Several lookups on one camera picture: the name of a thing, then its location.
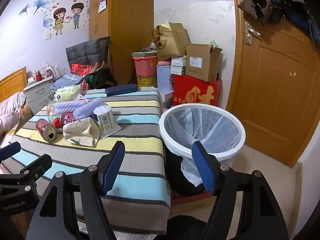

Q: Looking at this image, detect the gold paper bag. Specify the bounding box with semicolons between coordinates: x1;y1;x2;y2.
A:
150;22;191;62

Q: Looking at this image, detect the blue folded cloth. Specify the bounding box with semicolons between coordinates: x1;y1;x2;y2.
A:
49;73;87;93

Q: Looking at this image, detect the brown cardboard box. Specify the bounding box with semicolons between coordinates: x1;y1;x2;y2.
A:
185;43;223;82

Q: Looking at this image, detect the light blue box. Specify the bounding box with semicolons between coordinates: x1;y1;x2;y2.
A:
156;64;174;92

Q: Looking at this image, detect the white trash bin with liner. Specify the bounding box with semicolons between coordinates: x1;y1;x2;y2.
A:
159;104;246;187

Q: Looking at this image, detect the yellow-green tissue pack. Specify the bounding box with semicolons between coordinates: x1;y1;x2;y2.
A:
54;85;83;103

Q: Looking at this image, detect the brown patterned bag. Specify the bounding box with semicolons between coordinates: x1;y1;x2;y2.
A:
237;0;283;25

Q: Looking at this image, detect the grey nightstand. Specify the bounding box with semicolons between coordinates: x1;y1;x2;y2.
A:
23;79;57;115

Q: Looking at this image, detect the pink blanket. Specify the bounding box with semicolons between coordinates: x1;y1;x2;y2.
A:
0;91;32;145

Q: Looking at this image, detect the purple bubble wrap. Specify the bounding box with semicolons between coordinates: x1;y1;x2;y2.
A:
54;97;103;120

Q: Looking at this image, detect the grey quilted cushion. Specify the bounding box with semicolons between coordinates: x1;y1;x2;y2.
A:
66;39;100;65

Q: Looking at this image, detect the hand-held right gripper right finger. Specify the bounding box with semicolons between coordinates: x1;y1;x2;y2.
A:
191;141;290;240

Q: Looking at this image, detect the translucent storage box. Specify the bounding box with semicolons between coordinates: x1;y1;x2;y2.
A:
159;90;175;108

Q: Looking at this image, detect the red green plaid cloth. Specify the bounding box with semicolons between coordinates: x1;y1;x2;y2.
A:
71;61;108;77

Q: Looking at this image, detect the dark blue hanging clothing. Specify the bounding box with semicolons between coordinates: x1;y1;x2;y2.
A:
261;0;320;43

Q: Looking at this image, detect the clear plastic bottle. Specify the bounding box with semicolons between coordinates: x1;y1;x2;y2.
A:
46;104;63;120

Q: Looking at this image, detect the red box gold print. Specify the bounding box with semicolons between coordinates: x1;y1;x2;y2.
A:
173;75;222;108

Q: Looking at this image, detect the striped bed sheet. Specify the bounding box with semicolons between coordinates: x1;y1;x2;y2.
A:
0;87;172;233

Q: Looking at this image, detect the pink storage bin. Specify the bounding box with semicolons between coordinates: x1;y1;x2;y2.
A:
132;51;158;77

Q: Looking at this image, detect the wooden headboard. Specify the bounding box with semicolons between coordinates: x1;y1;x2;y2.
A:
0;66;27;103

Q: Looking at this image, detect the cartoon couple wall sticker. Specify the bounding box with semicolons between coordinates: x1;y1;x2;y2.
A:
19;0;90;37

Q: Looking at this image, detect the wooden wardrobe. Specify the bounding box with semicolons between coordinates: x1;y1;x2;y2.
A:
89;0;155;87

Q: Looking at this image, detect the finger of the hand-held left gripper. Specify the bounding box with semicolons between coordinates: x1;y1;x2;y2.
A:
0;154;53;192
0;141;22;161

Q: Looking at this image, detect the metal door handle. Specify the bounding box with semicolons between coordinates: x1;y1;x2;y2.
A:
245;21;261;46

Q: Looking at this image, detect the cream paper bag green print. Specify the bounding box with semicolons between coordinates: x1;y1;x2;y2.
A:
62;117;100;148

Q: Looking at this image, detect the yellow patterned box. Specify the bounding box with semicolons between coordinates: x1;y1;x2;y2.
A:
136;75;158;88

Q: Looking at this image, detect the black bag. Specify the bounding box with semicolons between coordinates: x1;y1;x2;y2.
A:
85;67;118;89

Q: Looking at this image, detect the wooden door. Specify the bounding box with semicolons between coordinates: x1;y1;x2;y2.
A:
226;0;320;168

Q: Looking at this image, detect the black mesh chair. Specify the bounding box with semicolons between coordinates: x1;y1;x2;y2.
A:
99;36;111;68

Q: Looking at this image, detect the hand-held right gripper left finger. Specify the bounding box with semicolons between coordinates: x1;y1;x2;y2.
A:
26;141;125;240

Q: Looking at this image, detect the white yogurt cup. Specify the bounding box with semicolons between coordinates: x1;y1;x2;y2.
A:
93;105;122;138

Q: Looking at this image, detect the dark blue case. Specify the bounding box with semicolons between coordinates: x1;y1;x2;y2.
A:
105;83;138;97

